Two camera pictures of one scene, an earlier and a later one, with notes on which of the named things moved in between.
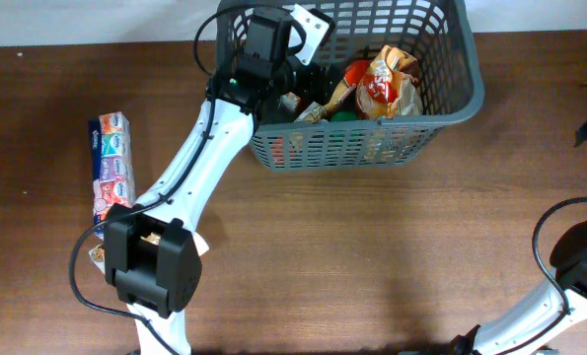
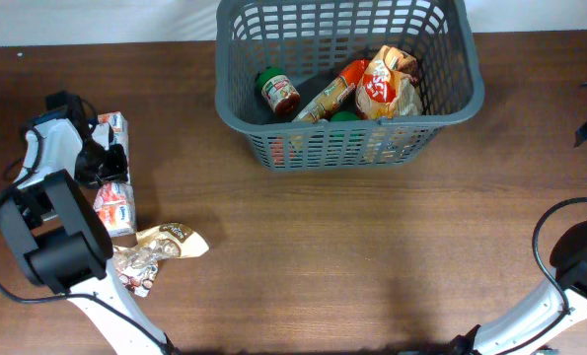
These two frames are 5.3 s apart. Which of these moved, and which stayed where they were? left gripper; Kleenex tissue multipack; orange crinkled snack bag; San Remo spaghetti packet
Moved: left gripper
Stayed: orange crinkled snack bag; San Remo spaghetti packet; Kleenex tissue multipack
